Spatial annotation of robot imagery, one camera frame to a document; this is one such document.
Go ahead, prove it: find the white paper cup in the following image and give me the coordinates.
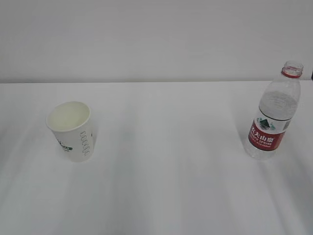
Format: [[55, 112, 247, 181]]
[[46, 101, 94, 162]]

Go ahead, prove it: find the clear Nongfu Spring water bottle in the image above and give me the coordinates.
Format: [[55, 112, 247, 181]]
[[244, 61, 304, 160]]

